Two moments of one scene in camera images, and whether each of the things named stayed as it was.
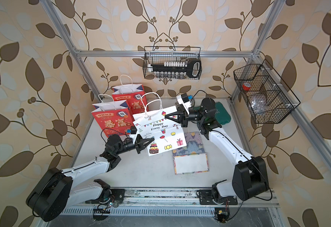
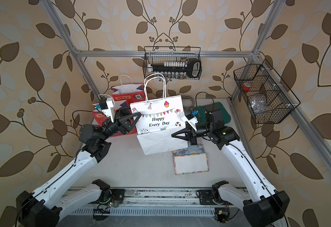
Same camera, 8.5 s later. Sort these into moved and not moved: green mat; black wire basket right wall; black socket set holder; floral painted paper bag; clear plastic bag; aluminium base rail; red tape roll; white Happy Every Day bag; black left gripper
Moved: white Happy Every Day bag; black left gripper
Not moved: green mat; floral painted paper bag; aluminium base rail; black socket set holder; clear plastic bag; red tape roll; black wire basket right wall
